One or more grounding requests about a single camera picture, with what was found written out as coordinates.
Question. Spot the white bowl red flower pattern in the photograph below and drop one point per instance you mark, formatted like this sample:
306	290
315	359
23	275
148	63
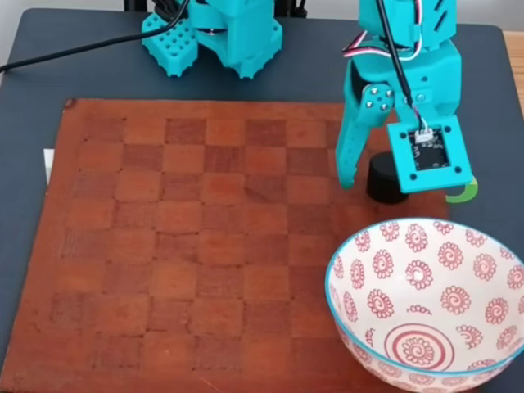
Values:
425	294

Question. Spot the brown leather checkerboard mat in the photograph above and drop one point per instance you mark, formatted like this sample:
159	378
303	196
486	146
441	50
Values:
204	245

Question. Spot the white paper sheet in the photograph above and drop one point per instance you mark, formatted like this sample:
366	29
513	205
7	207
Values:
48	165

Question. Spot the black cylinder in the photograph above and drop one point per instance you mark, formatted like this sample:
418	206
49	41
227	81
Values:
380	180

